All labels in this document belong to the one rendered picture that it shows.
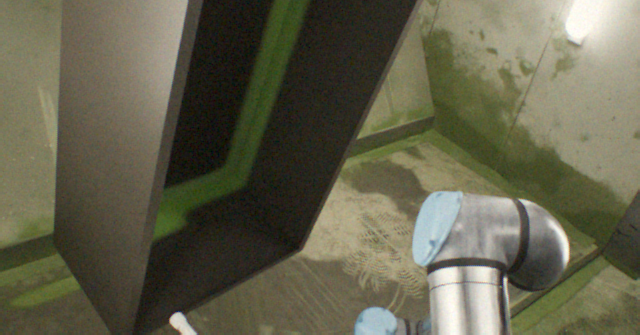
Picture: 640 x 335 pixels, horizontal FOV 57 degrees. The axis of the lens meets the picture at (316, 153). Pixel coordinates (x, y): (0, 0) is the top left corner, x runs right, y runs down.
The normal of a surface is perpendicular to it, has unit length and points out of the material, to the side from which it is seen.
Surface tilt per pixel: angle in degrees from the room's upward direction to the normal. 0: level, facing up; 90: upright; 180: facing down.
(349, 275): 0
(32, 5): 57
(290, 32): 90
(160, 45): 90
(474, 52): 90
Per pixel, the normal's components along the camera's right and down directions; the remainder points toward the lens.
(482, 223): 0.17, -0.44
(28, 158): 0.62, -0.02
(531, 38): -0.76, 0.24
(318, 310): 0.17, -0.82
